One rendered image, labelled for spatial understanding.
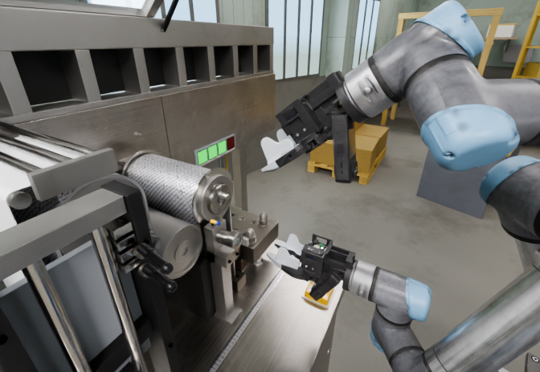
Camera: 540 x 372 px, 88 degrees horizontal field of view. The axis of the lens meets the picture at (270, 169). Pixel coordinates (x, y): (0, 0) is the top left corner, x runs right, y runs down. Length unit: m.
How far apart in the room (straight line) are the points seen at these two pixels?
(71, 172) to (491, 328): 0.66
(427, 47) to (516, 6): 7.49
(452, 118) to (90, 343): 0.49
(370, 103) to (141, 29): 0.69
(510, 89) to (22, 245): 0.48
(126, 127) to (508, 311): 0.92
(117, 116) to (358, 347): 1.70
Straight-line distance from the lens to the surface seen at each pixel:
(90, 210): 0.34
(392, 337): 0.72
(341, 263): 0.68
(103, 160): 0.45
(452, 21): 0.40
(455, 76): 0.36
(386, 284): 0.66
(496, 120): 0.34
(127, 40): 0.90
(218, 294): 0.81
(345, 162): 0.45
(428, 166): 3.40
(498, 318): 0.61
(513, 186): 0.65
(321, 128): 0.45
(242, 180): 1.70
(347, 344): 1.95
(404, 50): 0.40
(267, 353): 0.82
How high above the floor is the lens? 1.60
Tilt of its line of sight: 25 degrees down
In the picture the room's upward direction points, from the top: straight up
